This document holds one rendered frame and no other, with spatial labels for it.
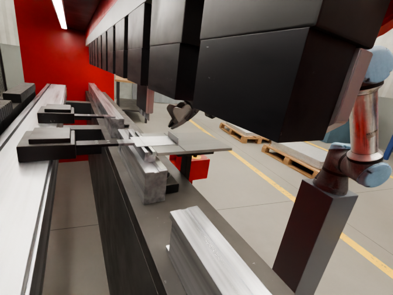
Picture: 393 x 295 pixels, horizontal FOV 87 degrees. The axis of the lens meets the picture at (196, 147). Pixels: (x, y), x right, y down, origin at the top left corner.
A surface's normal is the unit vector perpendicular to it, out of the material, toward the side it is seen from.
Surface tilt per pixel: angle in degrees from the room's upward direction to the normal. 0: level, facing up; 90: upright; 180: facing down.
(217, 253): 0
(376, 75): 84
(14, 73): 90
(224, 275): 0
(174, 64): 90
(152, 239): 0
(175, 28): 90
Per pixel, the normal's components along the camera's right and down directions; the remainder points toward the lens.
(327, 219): 0.34, 0.36
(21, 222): 0.13, -0.94
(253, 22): -0.87, 0.05
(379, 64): 0.03, 0.22
